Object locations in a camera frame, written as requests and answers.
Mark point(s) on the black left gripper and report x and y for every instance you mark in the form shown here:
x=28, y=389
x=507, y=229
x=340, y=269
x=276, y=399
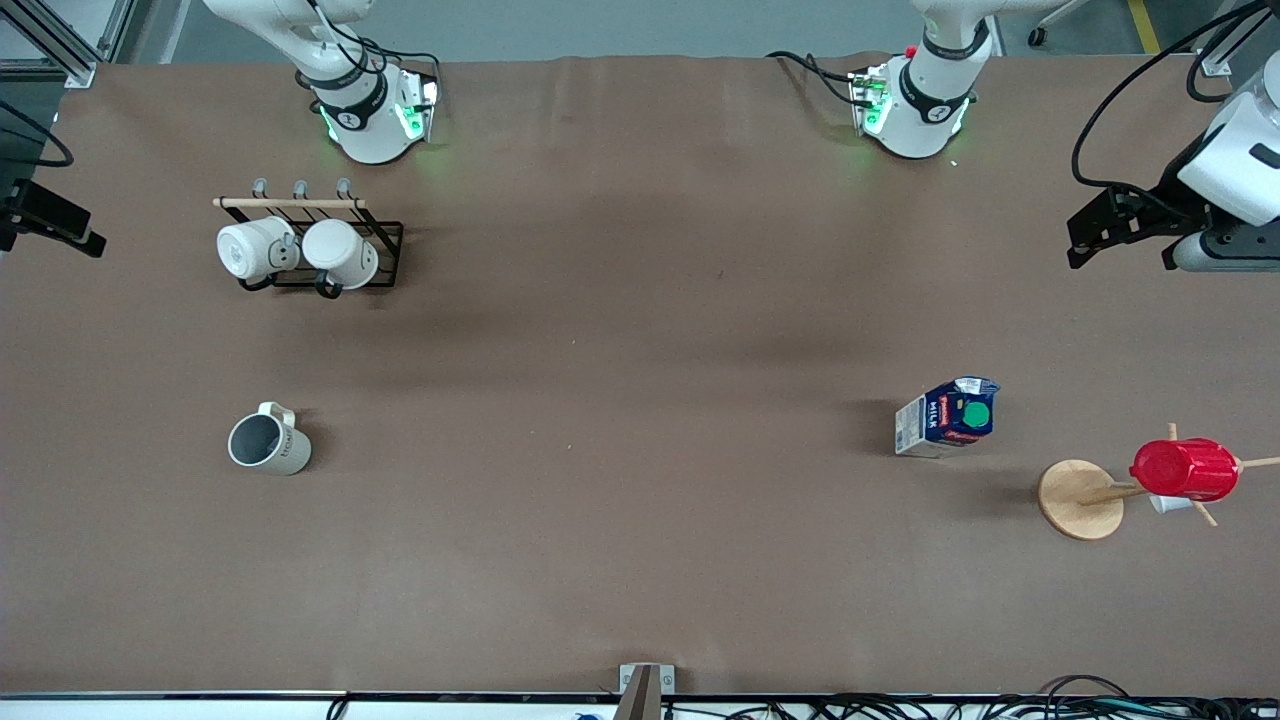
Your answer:
x=1172, y=191

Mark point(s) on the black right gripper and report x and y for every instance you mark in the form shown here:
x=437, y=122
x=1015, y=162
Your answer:
x=22, y=208

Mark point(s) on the blue white milk carton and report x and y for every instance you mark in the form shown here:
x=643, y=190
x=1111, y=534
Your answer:
x=948, y=418

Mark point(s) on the grey ceramic mug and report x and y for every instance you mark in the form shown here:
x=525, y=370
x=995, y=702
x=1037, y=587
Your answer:
x=268, y=442

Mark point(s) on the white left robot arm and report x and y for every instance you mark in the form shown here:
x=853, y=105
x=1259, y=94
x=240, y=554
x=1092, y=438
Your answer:
x=925, y=100

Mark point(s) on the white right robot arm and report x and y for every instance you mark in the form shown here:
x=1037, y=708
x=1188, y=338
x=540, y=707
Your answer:
x=360, y=110

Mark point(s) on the red ribbed cup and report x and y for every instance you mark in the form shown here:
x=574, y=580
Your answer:
x=1185, y=470

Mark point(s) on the small white cup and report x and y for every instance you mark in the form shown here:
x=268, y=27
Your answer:
x=1168, y=504

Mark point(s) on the white mug with print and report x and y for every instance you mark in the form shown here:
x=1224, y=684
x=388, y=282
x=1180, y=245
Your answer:
x=255, y=250

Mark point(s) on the black chair caster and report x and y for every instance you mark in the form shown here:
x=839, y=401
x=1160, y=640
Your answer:
x=1039, y=37

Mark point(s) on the wooden mug tree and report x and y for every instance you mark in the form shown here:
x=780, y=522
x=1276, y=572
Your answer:
x=1080, y=498

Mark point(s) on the plain white mug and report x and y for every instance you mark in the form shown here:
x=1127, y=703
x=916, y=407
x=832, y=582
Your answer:
x=340, y=252

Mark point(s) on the brown table cover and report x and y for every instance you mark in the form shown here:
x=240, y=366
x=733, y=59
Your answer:
x=640, y=400

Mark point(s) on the aluminium frame profile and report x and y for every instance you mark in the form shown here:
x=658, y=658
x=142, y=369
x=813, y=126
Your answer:
x=55, y=45
x=1220, y=60

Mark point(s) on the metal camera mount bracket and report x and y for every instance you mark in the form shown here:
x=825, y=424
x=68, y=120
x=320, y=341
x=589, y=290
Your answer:
x=645, y=690

